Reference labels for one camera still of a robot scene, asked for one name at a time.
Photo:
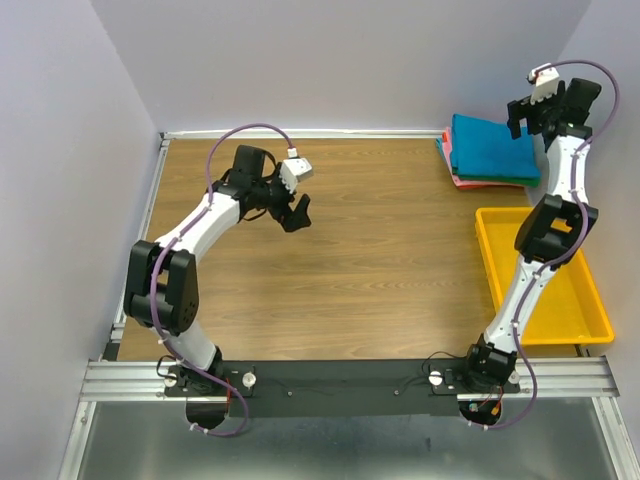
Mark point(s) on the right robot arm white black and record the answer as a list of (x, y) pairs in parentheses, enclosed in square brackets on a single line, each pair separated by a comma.
[(552, 232)]

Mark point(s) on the yellow plastic tray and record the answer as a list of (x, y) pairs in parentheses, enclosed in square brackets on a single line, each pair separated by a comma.
[(569, 311)]

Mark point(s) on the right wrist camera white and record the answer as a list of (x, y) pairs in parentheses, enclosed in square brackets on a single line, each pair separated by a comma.
[(545, 81)]

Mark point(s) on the light blue folded t shirt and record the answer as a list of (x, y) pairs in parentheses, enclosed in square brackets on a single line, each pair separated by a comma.
[(444, 149)]

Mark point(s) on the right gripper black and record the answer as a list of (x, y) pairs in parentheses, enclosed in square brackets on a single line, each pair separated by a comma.
[(522, 108)]

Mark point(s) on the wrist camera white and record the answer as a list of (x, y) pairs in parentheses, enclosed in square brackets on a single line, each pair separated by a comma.
[(545, 81), (293, 171)]

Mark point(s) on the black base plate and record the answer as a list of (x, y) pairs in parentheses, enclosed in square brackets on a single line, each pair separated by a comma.
[(349, 388)]

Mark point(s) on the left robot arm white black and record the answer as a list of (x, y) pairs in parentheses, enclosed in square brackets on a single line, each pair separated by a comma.
[(161, 290)]

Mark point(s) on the aluminium frame rail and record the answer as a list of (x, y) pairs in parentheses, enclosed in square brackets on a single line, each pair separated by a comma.
[(109, 381)]

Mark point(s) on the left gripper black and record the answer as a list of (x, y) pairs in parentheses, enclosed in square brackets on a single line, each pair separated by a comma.
[(291, 220)]

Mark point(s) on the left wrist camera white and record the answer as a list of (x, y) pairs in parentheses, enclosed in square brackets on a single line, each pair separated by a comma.
[(293, 171)]

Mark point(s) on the pink folded t shirt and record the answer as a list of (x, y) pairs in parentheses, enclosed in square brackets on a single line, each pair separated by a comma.
[(450, 160)]

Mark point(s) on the green folded t shirt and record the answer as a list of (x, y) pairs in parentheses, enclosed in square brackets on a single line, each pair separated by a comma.
[(522, 181)]

